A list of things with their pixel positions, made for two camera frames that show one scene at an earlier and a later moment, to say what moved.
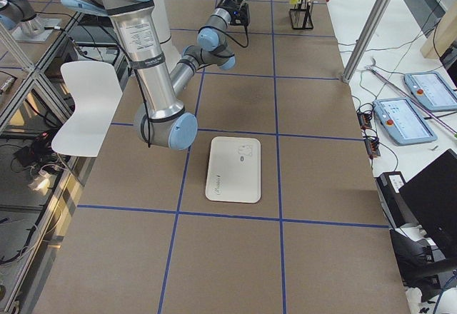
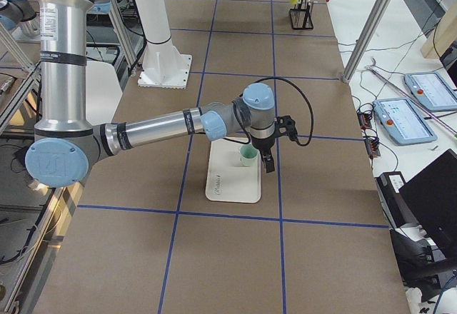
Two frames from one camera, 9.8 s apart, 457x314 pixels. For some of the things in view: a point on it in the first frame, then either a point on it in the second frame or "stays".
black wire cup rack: (301, 15) stays
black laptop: (432, 198) stays
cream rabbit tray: (234, 170) stays
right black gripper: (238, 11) -> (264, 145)
